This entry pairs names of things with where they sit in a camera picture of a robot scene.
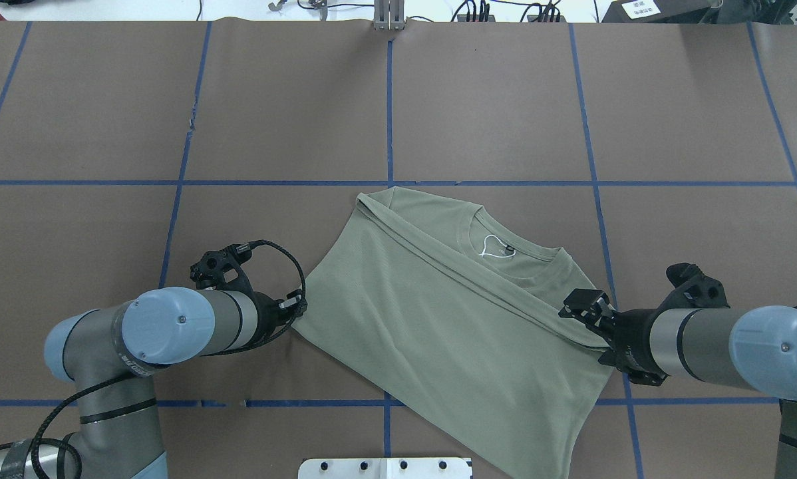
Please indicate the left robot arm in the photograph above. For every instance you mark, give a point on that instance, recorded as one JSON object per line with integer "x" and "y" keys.
{"x": 110, "y": 427}

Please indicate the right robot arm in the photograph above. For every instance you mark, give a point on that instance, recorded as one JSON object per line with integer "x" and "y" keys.
{"x": 695, "y": 333}

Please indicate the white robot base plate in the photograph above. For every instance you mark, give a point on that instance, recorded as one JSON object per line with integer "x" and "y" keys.
{"x": 401, "y": 467}

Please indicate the green long-sleeve shirt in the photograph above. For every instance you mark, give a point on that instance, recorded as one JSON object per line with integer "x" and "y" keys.
{"x": 436, "y": 303}

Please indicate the aluminium frame post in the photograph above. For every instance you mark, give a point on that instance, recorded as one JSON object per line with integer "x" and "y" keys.
{"x": 389, "y": 15}

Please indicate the black box with label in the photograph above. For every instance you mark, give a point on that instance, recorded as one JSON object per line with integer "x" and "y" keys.
{"x": 670, "y": 12}

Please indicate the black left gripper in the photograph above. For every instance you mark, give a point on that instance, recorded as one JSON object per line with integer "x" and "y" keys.
{"x": 266, "y": 315}

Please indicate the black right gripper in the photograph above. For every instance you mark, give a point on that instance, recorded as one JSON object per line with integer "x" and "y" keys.
{"x": 631, "y": 337}

